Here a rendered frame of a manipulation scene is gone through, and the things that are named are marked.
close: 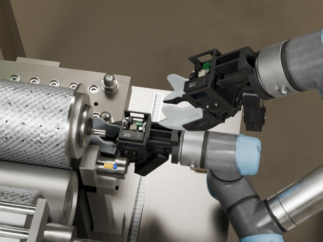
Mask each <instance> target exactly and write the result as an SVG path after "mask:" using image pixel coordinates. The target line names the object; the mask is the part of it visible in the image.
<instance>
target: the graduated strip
mask: <svg viewBox="0 0 323 242"><path fill-rule="evenodd" d="M163 96H164V94H160V93H155V95H154V100H153V105H152V110H151V121H155V122H159V119H160V113H161V108H162V101H163ZM148 180H149V174H148V175H146V176H145V177H143V176H141V175H139V178H138V183H137V190H136V195H135V200H134V205H133V211H132V216H131V221H130V226H129V231H128V236H127V241H126V242H137V239H138V233H139V228H140V223H141V217H142V212H143V206H144V201H145V196H146V190H147V185H148Z"/></svg>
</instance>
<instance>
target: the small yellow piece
mask: <svg viewBox="0 0 323 242"><path fill-rule="evenodd" d="M96 164H100V165H103V166H104V168H108V169H117V164H111V163H104V164H103V163H99V162H96Z"/></svg>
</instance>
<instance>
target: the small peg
mask: <svg viewBox="0 0 323 242"><path fill-rule="evenodd" d="M106 133H107V131H106V130H105V129H103V130H102V129H98V128H91V129H90V135H92V136H93V135H94V136H99V137H101V136H102V137H106Z"/></svg>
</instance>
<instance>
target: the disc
mask: <svg viewBox="0 0 323 242"><path fill-rule="evenodd" d="M81 93H87V90H86V87H85V85H84V84H83V83H80V84H78V85H77V87H76V89H75V91H74V93H73V96H72V99H71V103H70V107H69V111H68V116H67V122H66V130H65V142H64V152H65V161H66V164H67V166H68V167H73V166H74V165H75V163H76V162H77V160H78V159H77V158H72V156H71V153H70V131H71V123H72V117H73V112H74V108H75V104H76V101H77V98H78V96H79V95H80V94H81Z"/></svg>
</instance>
